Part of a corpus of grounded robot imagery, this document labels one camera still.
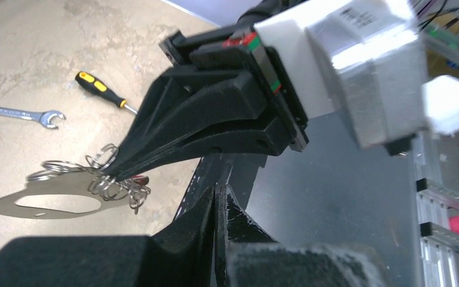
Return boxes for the red key tag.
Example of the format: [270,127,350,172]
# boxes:
[130,175,149,187]

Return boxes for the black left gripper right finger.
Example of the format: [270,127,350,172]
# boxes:
[215,185,390,286]

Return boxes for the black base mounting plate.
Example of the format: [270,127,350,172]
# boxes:
[174,154,267,219]

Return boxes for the aluminium frame rail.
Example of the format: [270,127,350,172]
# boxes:
[412,132,459,286]

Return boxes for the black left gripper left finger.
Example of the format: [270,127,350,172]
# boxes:
[0,187,214,286]

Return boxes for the orange black screwdriver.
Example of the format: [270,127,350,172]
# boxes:
[75,71,137,115]

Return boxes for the grey key holder plate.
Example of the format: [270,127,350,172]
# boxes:
[0,143,152,221]

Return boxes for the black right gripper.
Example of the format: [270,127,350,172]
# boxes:
[111,25,308,181]

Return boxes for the silver open-end wrench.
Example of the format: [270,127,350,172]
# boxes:
[0,107,66,129]

